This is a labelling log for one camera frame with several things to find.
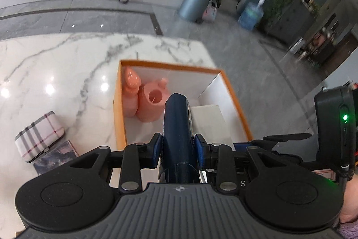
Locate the pink plastic cup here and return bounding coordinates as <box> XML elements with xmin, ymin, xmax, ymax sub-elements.
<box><xmin>136</xmin><ymin>78</ymin><xmax>172</xmax><ymax>122</ymax></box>

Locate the dark picture book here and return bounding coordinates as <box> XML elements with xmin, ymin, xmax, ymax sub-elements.
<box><xmin>33</xmin><ymin>140</ymin><xmax>79</xmax><ymax>176</ymax></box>

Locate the grey cabinet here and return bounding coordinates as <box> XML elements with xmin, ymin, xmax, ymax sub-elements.
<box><xmin>259</xmin><ymin>0</ymin><xmax>316</xmax><ymax>45</ymax></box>

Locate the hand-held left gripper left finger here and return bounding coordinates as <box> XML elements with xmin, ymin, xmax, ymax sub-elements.
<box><xmin>70</xmin><ymin>133</ymin><xmax>162</xmax><ymax>191</ymax></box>

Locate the plaid case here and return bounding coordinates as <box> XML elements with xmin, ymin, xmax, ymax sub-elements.
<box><xmin>15</xmin><ymin>111</ymin><xmax>65</xmax><ymax>163</ymax></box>

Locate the pastel woven bag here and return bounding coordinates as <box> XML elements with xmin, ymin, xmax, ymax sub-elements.
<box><xmin>202</xmin><ymin>0</ymin><xmax>218</xmax><ymax>22</ymax></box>

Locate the grey trash can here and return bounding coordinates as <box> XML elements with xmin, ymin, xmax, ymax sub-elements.
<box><xmin>178</xmin><ymin>0</ymin><xmax>214</xmax><ymax>22</ymax></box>

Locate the person's right forearm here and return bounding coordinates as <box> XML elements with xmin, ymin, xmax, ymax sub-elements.
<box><xmin>340</xmin><ymin>180</ymin><xmax>358</xmax><ymax>224</ymax></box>

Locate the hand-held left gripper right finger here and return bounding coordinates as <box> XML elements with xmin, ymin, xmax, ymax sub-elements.
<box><xmin>194</xmin><ymin>133</ymin><xmax>280</xmax><ymax>191</ymax></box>

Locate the dark tube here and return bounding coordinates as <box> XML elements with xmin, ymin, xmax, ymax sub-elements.
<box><xmin>160</xmin><ymin>93</ymin><xmax>200</xmax><ymax>185</ymax></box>

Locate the pink bottle with orange cap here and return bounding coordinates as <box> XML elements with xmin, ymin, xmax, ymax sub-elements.
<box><xmin>123</xmin><ymin>66</ymin><xmax>140</xmax><ymax>118</ymax></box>

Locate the blue water jug with pump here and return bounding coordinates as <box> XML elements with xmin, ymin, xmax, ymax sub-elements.
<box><xmin>238</xmin><ymin>0</ymin><xmax>266</xmax><ymax>31</ymax></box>

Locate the orange cardboard box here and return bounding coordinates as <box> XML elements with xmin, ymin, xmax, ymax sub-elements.
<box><xmin>113</xmin><ymin>59</ymin><xmax>254</xmax><ymax>150</ymax></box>

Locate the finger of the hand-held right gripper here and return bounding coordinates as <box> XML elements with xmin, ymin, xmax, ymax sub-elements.
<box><xmin>233</xmin><ymin>133</ymin><xmax>319</xmax><ymax>171</ymax></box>

